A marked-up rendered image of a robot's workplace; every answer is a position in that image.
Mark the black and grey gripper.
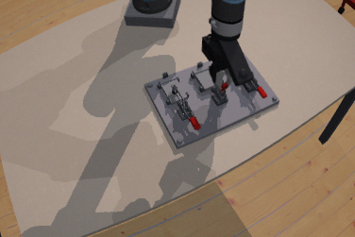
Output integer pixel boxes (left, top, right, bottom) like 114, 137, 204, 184
202, 29, 241, 92

